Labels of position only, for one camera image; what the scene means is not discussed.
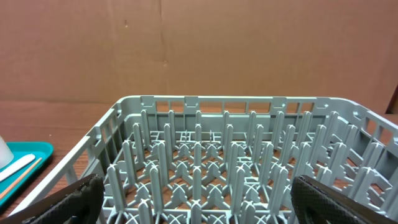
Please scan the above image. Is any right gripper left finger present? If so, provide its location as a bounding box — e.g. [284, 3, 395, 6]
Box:
[1, 174, 104, 224]

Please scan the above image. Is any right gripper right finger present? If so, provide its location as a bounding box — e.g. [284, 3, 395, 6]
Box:
[290, 175, 397, 224]

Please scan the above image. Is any grey dishwasher rack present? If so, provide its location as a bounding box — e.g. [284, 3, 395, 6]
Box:
[10, 96, 397, 223]

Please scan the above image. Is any wooden chopstick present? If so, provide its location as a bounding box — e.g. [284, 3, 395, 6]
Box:
[0, 157, 42, 199]

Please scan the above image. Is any white plastic fork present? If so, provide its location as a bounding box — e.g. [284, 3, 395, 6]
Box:
[0, 154, 35, 182]

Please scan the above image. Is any teal serving tray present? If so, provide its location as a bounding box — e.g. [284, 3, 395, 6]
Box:
[1, 142, 53, 210]

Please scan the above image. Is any white paper cup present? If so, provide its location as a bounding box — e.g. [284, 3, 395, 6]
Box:
[0, 137, 14, 169]

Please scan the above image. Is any cardboard backdrop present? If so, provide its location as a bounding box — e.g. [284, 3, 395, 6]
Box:
[1, 1, 397, 112]

